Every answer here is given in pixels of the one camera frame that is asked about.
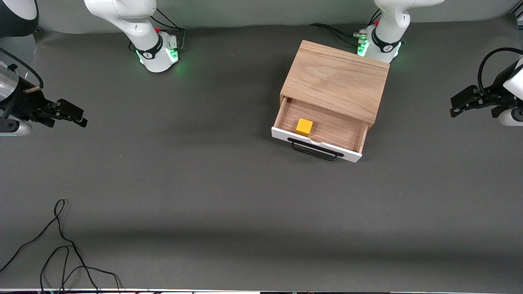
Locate white-fronted wooden drawer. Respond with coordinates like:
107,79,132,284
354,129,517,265
271,97,370,163

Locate black metal drawer handle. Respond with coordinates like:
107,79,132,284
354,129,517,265
288,138,344,161

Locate yellow block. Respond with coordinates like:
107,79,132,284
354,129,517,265
296,118,314,136

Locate light wooden drawer cabinet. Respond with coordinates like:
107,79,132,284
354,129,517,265
280,40,390,125

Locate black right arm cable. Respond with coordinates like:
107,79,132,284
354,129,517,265
0,48,44,89

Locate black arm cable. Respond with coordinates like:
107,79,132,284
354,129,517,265
0,48,44,89
478,48,523,95

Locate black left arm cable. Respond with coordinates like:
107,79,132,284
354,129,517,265
478,48,523,95

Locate thin black loose cable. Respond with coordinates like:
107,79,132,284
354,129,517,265
0,199,101,294
40,245,123,294

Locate black right base cables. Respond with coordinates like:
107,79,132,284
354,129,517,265
150,6,187,52

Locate black base cables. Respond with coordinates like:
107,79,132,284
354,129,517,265
308,9,382,46
150,6,187,52

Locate black left base cables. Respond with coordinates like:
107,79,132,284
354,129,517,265
308,9,382,46

